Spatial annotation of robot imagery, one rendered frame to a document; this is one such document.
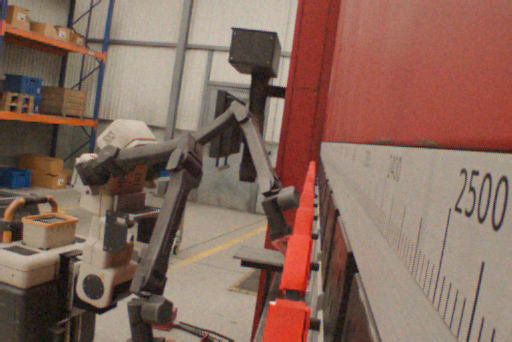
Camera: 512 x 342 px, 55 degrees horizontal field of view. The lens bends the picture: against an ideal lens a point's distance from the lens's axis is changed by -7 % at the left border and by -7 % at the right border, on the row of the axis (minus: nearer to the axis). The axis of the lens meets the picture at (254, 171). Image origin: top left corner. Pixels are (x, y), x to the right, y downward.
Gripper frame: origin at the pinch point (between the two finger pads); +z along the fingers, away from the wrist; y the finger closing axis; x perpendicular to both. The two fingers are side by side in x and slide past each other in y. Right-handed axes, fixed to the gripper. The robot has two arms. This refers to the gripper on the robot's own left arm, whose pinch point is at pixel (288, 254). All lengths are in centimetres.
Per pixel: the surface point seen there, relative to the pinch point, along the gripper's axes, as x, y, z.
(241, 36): -1, 99, -99
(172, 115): 224, 756, -175
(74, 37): 334, 690, -366
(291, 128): -10, 85, -44
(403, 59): -29, -155, -32
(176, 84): 198, 756, -226
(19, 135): 486, 664, -233
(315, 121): -22, 85, -43
